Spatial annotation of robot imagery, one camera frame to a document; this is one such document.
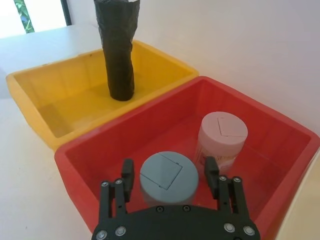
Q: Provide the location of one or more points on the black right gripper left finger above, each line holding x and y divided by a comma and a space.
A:
128, 178

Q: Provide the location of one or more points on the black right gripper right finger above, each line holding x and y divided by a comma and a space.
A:
212, 175

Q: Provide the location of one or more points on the jar with grey lid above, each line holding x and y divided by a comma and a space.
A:
167, 172

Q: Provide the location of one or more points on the jar with pink lid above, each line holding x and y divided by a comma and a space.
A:
222, 132

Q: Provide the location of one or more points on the red plastic bin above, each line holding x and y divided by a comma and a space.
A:
155, 125

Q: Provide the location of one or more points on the yellow plastic bin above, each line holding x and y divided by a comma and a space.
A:
75, 82

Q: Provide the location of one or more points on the black crinkled bag roll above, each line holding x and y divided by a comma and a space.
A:
118, 50

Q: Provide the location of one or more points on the window with dark frame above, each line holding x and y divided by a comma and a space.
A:
45, 12

